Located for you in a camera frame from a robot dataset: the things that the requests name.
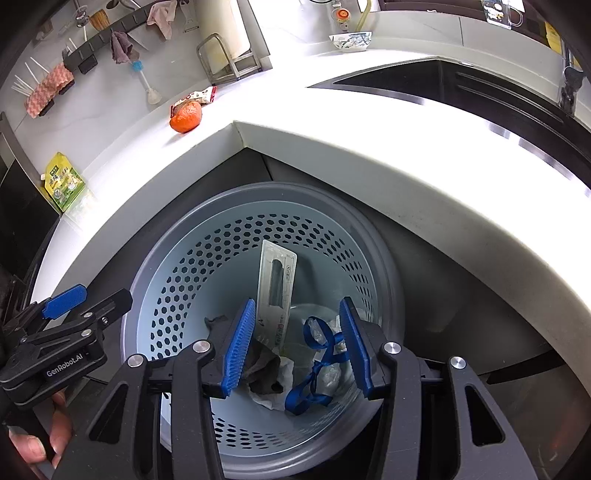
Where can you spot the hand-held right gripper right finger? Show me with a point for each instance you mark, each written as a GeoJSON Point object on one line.
{"type": "Point", "coordinates": [353, 350]}

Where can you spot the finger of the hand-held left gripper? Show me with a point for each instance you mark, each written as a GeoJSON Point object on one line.
{"type": "Point", "coordinates": [111, 304]}
{"type": "Point", "coordinates": [64, 300]}

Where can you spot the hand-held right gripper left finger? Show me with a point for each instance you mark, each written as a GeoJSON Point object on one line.
{"type": "Point", "coordinates": [240, 346]}

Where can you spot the dark grey cloth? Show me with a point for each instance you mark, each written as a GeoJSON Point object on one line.
{"type": "Point", "coordinates": [263, 369]}

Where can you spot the clear plastic bag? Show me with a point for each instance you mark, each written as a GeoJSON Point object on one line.
{"type": "Point", "coordinates": [330, 376]}

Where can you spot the blue ribbon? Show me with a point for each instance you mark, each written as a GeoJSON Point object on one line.
{"type": "Point", "coordinates": [318, 368]}

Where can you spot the plain white paper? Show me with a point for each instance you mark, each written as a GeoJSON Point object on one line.
{"type": "Point", "coordinates": [286, 369]}

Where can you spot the grey perforated waste bin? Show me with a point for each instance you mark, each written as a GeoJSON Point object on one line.
{"type": "Point", "coordinates": [207, 258]}

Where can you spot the person's left hand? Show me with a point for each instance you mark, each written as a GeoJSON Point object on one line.
{"type": "Point", "coordinates": [62, 424]}

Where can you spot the clear plastic blister package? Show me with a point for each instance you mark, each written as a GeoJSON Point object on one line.
{"type": "Point", "coordinates": [270, 258]}

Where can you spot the black kitchen appliance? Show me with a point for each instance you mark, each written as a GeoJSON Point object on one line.
{"type": "Point", "coordinates": [18, 194]}

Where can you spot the yellow green refill pouch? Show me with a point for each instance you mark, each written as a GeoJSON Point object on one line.
{"type": "Point", "coordinates": [62, 182]}

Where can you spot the orange tangerine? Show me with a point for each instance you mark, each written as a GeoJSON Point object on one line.
{"type": "Point", "coordinates": [187, 117]}

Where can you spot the pink sponge cloth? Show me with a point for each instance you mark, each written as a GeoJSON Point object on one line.
{"type": "Point", "coordinates": [46, 87]}

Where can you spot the blue white bottle brush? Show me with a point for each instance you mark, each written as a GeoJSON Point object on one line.
{"type": "Point", "coordinates": [152, 94]}

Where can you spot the bundle of white sticks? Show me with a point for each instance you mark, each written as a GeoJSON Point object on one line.
{"type": "Point", "coordinates": [27, 78]}

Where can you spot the red white snack wrapper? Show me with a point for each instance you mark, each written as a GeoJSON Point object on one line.
{"type": "Point", "coordinates": [203, 95]}

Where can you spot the metal fork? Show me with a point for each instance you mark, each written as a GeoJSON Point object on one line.
{"type": "Point", "coordinates": [69, 50]}

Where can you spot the brown grey rag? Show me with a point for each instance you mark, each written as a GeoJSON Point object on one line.
{"type": "Point", "coordinates": [122, 48]}

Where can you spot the metal cutting board stand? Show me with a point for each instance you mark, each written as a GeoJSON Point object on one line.
{"type": "Point", "coordinates": [244, 67]}

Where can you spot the black kitchen sink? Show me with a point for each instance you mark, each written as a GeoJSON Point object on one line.
{"type": "Point", "coordinates": [415, 78]}

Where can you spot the pink rag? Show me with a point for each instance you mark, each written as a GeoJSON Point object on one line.
{"type": "Point", "coordinates": [164, 16]}

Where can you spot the metal peeler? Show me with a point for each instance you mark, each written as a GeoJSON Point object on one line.
{"type": "Point", "coordinates": [190, 21]}

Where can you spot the white cutting board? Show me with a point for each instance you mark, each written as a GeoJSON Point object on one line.
{"type": "Point", "coordinates": [238, 27]}

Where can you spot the white patterned ceramic bowl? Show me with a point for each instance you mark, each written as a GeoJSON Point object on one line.
{"type": "Point", "coordinates": [351, 42]}

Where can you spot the orange capped gas valve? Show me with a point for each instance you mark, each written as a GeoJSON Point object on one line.
{"type": "Point", "coordinates": [341, 15]}

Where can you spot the dark sink faucet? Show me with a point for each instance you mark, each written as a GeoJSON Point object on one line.
{"type": "Point", "coordinates": [570, 87]}

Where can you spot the clear cartoon print mug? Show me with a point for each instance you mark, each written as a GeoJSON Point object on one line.
{"type": "Point", "coordinates": [498, 14]}

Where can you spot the black wall rack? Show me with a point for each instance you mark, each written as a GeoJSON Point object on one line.
{"type": "Point", "coordinates": [99, 39]}

